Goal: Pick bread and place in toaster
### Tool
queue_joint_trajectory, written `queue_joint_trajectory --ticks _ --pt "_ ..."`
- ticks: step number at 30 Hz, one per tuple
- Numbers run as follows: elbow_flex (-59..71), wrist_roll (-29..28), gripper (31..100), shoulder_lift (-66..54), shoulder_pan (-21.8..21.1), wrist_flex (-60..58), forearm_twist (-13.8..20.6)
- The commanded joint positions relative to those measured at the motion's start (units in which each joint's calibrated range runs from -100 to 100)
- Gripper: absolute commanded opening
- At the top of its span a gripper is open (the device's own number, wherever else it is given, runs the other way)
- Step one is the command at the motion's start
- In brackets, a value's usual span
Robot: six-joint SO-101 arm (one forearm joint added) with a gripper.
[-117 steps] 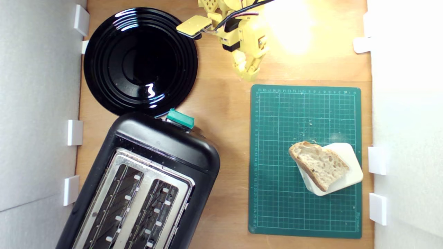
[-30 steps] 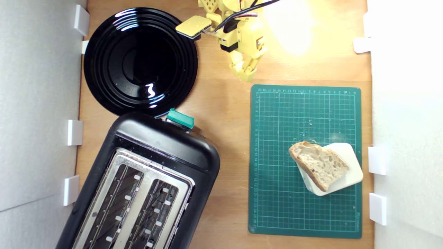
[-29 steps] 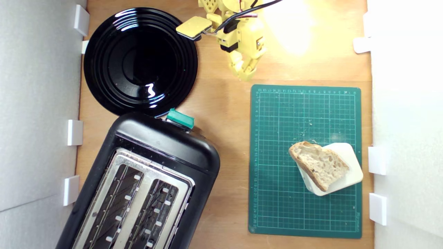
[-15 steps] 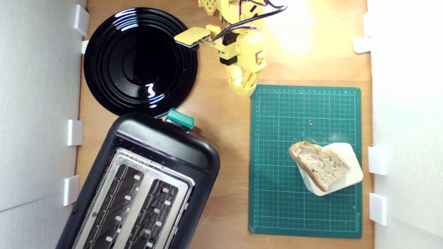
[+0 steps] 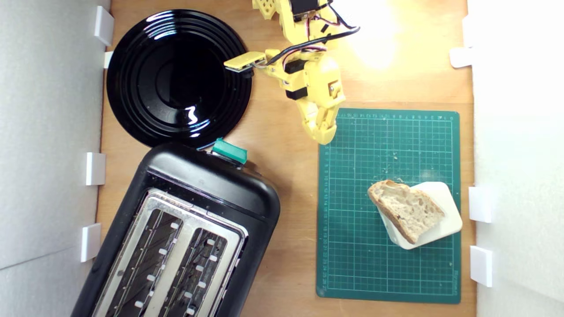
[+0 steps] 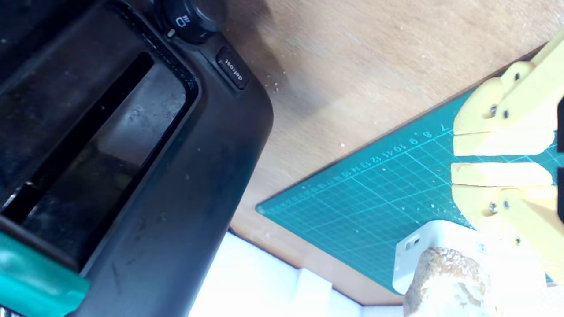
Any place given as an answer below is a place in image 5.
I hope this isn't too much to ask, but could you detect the brown bread slice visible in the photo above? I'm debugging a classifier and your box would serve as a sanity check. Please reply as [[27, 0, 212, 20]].
[[367, 179, 445, 245]]

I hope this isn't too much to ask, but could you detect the green toaster lever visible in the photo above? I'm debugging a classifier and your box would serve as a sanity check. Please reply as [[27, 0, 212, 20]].
[[211, 138, 248, 164]]

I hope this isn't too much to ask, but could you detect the black two-slot toaster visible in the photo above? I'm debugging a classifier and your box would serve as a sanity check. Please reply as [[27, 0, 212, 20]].
[[70, 142, 281, 317]]

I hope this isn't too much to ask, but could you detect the green cutting mat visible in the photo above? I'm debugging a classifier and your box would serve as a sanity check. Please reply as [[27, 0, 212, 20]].
[[316, 108, 461, 304]]

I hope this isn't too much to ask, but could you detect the white block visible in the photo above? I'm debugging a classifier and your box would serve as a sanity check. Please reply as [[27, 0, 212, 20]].
[[377, 181, 463, 250]]

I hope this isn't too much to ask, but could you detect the black plate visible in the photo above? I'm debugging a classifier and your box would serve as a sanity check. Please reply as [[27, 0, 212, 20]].
[[106, 9, 252, 148]]

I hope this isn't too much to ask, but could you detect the yellow gripper camera mount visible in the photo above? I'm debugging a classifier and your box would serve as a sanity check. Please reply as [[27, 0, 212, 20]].
[[223, 51, 267, 74]]

